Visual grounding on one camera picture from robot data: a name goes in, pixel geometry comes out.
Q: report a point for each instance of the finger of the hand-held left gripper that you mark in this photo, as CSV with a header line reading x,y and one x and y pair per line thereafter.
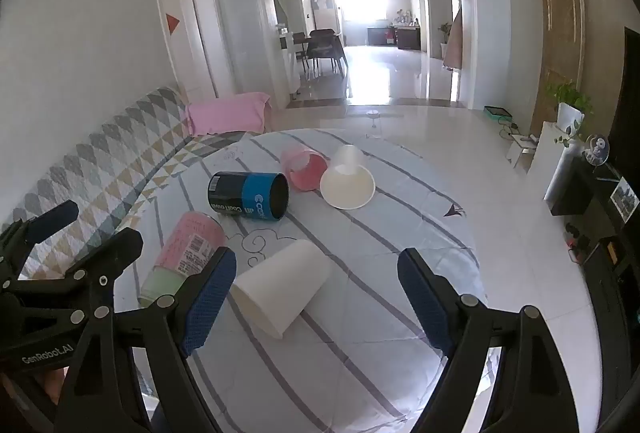
x,y
117,248
50,219

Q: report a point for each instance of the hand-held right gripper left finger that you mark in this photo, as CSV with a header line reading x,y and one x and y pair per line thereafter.
x,y
210,303

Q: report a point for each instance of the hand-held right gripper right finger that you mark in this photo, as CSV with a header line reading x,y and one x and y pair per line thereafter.
x,y
425,303

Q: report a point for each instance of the pink green labelled cup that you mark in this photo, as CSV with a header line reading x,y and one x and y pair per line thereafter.
x,y
187,245

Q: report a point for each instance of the large white paper cup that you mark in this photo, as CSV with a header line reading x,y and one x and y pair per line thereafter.
x,y
282,285

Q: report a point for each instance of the black blue paper cup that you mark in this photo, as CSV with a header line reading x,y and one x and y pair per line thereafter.
x,y
247,195

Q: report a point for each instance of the pink plastic cup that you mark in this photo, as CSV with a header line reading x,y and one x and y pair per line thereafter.
x,y
304,168

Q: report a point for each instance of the sofa with diamond pattern cover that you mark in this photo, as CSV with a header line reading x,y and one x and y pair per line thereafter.
x,y
100,163

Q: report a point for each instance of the striped printed table cloth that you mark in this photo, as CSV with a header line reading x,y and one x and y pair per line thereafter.
x,y
350,253

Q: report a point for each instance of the pink pillow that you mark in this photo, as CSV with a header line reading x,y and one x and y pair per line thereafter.
x,y
227,113

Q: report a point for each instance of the small white stool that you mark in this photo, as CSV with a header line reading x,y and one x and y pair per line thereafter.
x,y
520,148

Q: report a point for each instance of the white side cabinet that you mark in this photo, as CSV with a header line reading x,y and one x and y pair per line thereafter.
x,y
550,163

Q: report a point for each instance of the dark television stand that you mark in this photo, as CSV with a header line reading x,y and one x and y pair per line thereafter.
x,y
600,223

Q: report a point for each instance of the green tray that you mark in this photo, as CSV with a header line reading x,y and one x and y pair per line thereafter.
x,y
497,113

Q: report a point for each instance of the small photo card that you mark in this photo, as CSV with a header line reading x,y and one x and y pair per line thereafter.
x,y
624,202

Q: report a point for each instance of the white door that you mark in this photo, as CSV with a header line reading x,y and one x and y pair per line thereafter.
x,y
192,28

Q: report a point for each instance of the trailing green potted plant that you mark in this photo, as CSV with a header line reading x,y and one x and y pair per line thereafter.
x,y
570,100

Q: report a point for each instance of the brown folded board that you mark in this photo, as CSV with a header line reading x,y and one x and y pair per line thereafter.
x,y
455,44

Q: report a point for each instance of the small potted plant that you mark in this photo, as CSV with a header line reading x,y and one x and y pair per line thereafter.
x,y
444,37

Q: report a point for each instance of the dark wooden cabinet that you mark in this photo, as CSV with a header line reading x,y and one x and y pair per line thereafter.
x,y
400,36

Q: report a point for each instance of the dark dining table with chairs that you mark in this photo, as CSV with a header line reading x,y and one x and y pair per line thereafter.
x,y
320,47

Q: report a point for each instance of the black television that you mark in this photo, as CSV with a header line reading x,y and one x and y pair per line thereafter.
x,y
631,113

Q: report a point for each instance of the white refrigerator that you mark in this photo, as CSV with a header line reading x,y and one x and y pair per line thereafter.
x,y
325,15

